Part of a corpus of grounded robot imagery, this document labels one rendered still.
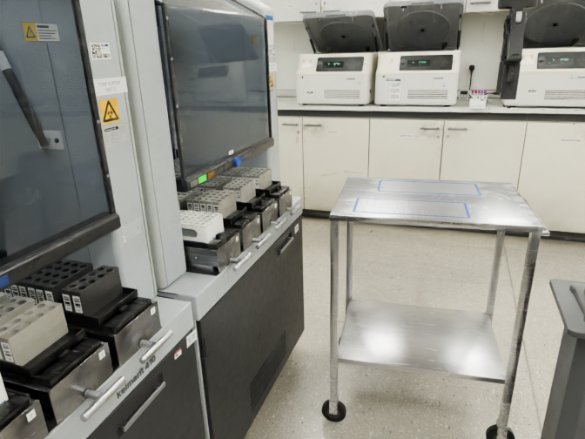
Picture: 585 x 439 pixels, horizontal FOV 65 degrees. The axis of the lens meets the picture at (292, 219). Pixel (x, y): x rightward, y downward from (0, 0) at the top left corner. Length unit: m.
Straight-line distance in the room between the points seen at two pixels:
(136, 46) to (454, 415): 1.62
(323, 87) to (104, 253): 2.64
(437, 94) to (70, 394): 2.93
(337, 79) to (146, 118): 2.47
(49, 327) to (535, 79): 3.04
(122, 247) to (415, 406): 1.32
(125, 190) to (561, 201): 2.99
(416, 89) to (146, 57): 2.48
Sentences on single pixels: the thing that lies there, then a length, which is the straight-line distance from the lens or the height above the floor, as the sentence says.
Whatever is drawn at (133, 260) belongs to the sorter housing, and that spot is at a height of 0.87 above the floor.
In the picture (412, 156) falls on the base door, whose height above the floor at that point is 0.56.
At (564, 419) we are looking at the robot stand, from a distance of 1.42.
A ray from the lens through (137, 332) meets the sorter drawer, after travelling 0.99.
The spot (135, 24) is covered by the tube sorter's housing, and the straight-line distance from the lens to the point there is 1.09.
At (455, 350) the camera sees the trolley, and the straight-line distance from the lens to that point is 1.78.
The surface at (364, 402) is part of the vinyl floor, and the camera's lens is 1.94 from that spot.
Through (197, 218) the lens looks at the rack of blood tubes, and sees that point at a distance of 1.31.
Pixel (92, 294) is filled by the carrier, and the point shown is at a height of 0.86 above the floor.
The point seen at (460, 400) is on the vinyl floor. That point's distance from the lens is 2.02.
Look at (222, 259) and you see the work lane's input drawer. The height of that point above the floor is 0.77.
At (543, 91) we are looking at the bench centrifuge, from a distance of 3.38.
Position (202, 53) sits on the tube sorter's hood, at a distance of 1.29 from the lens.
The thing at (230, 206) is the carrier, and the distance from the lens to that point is 1.43.
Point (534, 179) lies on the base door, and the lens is 3.48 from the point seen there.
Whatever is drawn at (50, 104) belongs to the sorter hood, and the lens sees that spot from 0.88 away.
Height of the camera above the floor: 1.30
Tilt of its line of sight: 20 degrees down
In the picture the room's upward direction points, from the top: 2 degrees counter-clockwise
